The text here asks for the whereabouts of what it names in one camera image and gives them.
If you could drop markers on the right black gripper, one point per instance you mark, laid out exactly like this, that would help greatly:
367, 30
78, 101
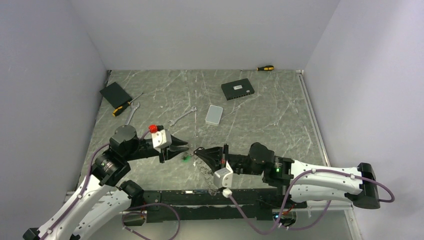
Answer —
212, 156

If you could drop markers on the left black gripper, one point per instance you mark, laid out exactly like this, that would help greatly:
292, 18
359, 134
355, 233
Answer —
172, 150

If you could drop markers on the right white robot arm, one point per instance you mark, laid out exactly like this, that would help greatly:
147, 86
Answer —
301, 181

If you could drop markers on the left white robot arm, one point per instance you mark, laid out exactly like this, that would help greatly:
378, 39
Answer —
78, 218

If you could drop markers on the small silver wrench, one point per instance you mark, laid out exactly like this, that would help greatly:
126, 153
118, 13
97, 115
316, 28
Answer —
172, 122

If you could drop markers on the grey plastic box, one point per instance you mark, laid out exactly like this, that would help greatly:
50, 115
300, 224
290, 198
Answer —
214, 115

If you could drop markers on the large silver wrench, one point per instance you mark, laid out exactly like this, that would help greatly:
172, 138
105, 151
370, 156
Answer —
133, 108

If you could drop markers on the yellow black screwdriver near box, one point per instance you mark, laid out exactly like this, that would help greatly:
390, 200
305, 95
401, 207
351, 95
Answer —
121, 108

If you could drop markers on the black flat box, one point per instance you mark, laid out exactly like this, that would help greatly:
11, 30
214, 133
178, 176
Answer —
115, 95

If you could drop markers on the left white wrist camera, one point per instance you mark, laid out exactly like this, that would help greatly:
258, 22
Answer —
161, 139

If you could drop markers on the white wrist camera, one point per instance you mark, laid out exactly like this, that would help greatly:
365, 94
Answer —
223, 179
161, 139

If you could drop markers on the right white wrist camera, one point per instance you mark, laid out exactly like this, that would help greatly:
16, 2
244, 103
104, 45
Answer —
223, 179

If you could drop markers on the black network switch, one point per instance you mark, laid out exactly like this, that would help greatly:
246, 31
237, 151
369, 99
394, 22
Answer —
237, 89

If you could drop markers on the yellow black screwdriver at wall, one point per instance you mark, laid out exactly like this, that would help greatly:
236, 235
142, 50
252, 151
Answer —
266, 68

